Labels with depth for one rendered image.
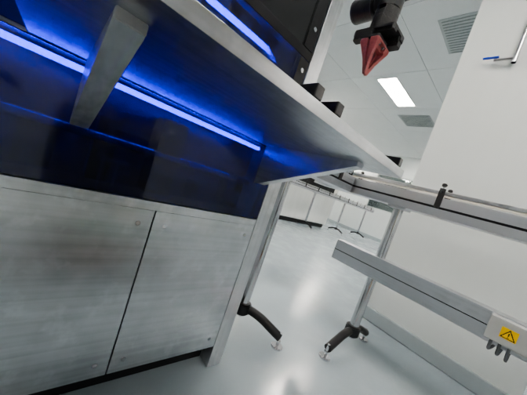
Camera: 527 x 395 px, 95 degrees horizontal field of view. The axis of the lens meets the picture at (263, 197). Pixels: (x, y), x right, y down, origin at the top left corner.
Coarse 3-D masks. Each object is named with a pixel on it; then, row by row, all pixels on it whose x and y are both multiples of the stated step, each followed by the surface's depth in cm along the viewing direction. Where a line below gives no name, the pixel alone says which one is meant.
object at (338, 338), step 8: (344, 328) 131; (352, 328) 132; (360, 328) 135; (336, 336) 125; (344, 336) 126; (352, 336) 132; (360, 336) 151; (328, 344) 120; (336, 344) 122; (320, 352) 123; (328, 352) 120; (328, 360) 119
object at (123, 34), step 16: (112, 16) 23; (128, 16) 23; (112, 32) 24; (128, 32) 24; (144, 32) 24; (96, 48) 31; (112, 48) 26; (128, 48) 26; (96, 64) 29; (112, 64) 29; (128, 64) 29; (96, 80) 32; (112, 80) 32; (80, 96) 37; (96, 96) 37; (80, 112) 42; (96, 112) 41
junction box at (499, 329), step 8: (496, 320) 90; (504, 320) 89; (488, 328) 91; (496, 328) 90; (504, 328) 88; (512, 328) 87; (520, 328) 86; (488, 336) 91; (496, 336) 89; (504, 336) 88; (512, 336) 87; (520, 336) 85; (504, 344) 88; (512, 344) 86; (520, 344) 85; (520, 352) 85
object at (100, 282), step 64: (0, 192) 45; (64, 192) 51; (0, 256) 47; (64, 256) 54; (128, 256) 63; (192, 256) 75; (0, 320) 50; (64, 320) 58; (128, 320) 67; (192, 320) 82; (0, 384) 53; (64, 384) 61
